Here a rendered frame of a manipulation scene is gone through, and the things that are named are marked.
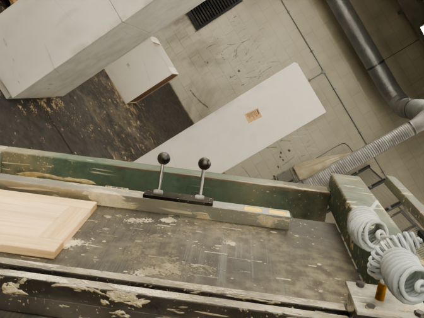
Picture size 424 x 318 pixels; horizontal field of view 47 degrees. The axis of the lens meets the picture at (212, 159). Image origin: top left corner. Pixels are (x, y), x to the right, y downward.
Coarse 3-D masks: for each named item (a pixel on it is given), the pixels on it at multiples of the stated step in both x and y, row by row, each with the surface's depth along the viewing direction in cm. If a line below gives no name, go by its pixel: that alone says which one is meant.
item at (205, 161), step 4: (200, 160) 140; (204, 160) 139; (208, 160) 140; (200, 164) 139; (204, 164) 139; (208, 164) 139; (204, 168) 140; (204, 172) 140; (200, 184) 139; (200, 188) 138; (200, 192) 138; (196, 196) 137; (200, 196) 137
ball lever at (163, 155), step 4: (164, 152) 141; (160, 156) 140; (164, 156) 139; (168, 156) 140; (160, 160) 140; (164, 160) 140; (168, 160) 140; (164, 164) 140; (160, 168) 140; (160, 172) 140; (160, 176) 139; (160, 180) 139; (160, 184) 139; (160, 188) 139; (156, 192) 138; (160, 192) 138
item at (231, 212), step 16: (0, 176) 140; (16, 176) 142; (32, 192) 139; (48, 192) 138; (64, 192) 138; (80, 192) 138; (96, 192) 137; (112, 192) 138; (128, 192) 139; (128, 208) 138; (144, 208) 137; (160, 208) 137; (176, 208) 137; (192, 208) 136; (208, 208) 136; (224, 208) 136; (240, 208) 137; (256, 224) 136; (272, 224) 136; (288, 224) 136
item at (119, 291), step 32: (0, 288) 85; (32, 288) 85; (64, 288) 84; (96, 288) 84; (128, 288) 85; (160, 288) 87; (192, 288) 87; (224, 288) 88; (352, 288) 86; (384, 288) 82
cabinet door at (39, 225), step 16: (0, 192) 134; (16, 192) 135; (0, 208) 125; (16, 208) 126; (32, 208) 127; (48, 208) 128; (64, 208) 129; (80, 208) 130; (0, 224) 116; (16, 224) 117; (32, 224) 118; (48, 224) 119; (64, 224) 119; (80, 224) 122; (0, 240) 107; (16, 240) 108; (32, 240) 109; (48, 240) 110; (64, 240) 112; (48, 256) 106
